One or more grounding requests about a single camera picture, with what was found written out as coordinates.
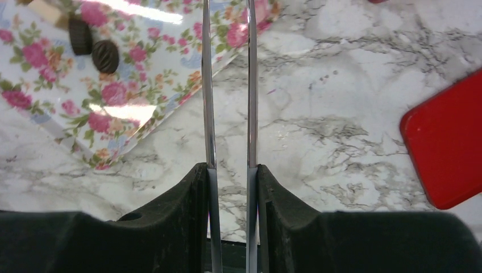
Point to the red box lid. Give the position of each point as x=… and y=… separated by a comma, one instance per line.
x=443, y=138

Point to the dark oval chocolate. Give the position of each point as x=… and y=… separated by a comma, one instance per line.
x=105, y=56

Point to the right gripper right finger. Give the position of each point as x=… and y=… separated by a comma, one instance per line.
x=294, y=237

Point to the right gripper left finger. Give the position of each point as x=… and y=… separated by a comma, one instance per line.
x=168, y=234

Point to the floral rectangular tray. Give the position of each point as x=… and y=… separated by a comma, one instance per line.
x=99, y=117

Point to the dark ridged chocolate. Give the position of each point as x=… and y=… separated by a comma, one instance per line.
x=80, y=37

